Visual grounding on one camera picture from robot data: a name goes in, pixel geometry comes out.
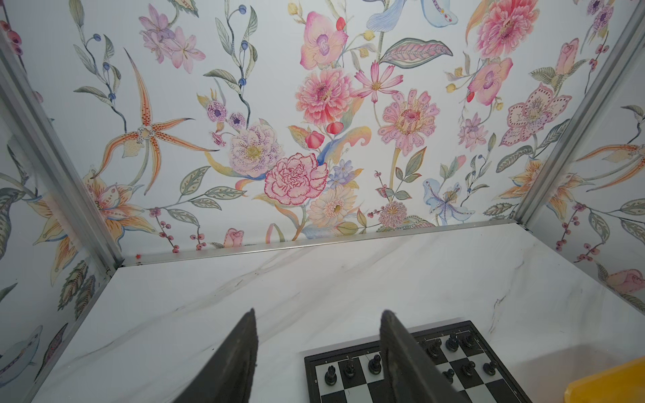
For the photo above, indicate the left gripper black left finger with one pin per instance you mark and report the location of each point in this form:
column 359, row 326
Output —
column 229, row 373

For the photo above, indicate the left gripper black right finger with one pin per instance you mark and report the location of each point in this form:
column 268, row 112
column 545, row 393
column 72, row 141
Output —
column 409, row 373

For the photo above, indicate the black and white chessboard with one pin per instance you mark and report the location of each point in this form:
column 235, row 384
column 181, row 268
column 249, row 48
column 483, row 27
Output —
column 356, row 373

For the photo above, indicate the yellow plastic tray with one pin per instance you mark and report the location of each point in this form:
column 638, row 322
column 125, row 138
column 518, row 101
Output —
column 622, row 384

